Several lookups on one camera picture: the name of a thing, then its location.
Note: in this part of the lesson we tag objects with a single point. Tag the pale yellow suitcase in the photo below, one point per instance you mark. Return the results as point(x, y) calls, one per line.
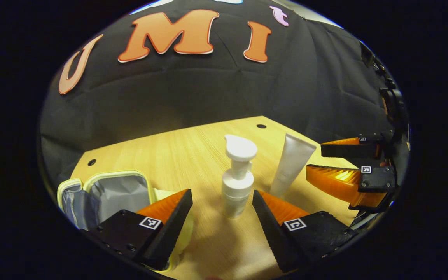
point(119, 194)

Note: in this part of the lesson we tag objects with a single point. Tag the white squeeze tube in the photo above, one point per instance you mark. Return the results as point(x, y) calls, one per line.
point(292, 163)

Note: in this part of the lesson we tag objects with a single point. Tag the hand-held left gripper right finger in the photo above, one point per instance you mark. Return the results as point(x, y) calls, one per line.
point(272, 233)

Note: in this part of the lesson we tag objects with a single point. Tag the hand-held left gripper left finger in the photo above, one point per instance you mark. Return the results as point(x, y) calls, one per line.
point(171, 233)

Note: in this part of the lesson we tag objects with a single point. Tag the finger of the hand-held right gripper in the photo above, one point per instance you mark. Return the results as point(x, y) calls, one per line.
point(333, 181)
point(348, 149)

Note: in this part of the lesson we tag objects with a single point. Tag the black backdrop cloth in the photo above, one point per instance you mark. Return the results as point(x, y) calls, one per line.
point(208, 89)

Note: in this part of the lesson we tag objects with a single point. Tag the white pump bottle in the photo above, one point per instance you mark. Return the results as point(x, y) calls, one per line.
point(237, 182)

